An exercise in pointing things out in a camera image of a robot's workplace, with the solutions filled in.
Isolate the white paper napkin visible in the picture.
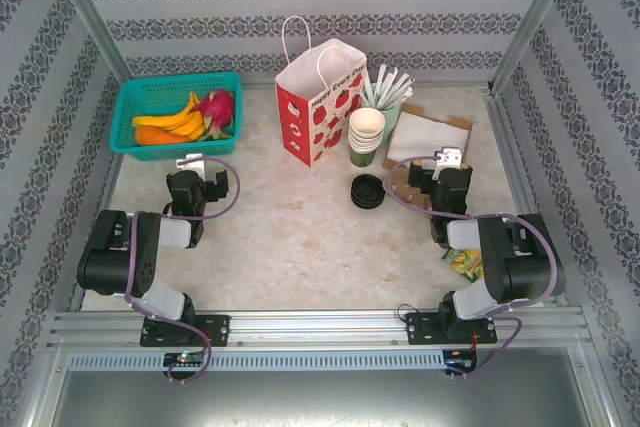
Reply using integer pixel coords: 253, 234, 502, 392
387, 111, 471, 164

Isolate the brown cardboard napkin tray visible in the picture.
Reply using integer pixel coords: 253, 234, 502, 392
382, 102, 475, 172

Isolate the strawberry print paper bag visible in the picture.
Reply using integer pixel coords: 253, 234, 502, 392
273, 15, 369, 168

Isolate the green straw holder cup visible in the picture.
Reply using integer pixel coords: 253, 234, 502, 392
362, 81, 403, 144

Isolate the yellow banana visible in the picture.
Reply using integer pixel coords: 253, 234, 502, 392
131, 91, 201, 131
169, 110, 207, 142

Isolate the orange oblong fruit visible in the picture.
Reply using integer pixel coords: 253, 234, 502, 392
134, 126, 187, 147

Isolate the yellow green candy packet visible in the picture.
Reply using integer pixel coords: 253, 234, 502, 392
440, 248, 484, 282

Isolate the pink dragon fruit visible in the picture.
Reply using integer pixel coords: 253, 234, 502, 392
189, 89, 236, 141

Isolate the teal plastic basket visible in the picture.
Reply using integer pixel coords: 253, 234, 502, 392
108, 70, 245, 162

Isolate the grey sheet metal panel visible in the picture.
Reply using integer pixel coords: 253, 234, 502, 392
29, 346, 621, 427

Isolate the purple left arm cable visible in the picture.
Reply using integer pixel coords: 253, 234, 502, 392
123, 155, 242, 386

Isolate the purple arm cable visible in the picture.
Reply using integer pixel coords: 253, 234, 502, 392
388, 156, 561, 383
123, 155, 242, 386

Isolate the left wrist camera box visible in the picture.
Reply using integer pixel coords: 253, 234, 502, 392
174, 152, 208, 182

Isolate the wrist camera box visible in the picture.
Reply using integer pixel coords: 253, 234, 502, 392
174, 152, 208, 182
432, 146, 464, 181

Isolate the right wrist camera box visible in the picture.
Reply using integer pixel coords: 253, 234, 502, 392
432, 146, 464, 181

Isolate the aluminium side rail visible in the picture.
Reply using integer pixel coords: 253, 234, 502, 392
68, 151, 124, 312
483, 89, 571, 308

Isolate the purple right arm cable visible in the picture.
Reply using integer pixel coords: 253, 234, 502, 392
388, 156, 561, 383

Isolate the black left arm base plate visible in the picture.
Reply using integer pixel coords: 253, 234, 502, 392
138, 314, 232, 348

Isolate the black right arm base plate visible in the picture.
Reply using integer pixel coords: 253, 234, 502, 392
403, 311, 500, 346

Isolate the aluminium mounting rail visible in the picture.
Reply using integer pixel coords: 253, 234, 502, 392
48, 310, 592, 349

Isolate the grey slotted cable duct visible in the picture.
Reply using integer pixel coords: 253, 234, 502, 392
66, 350, 447, 373

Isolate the aluminium frame post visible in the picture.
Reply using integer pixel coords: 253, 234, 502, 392
485, 0, 586, 94
39, 0, 134, 86

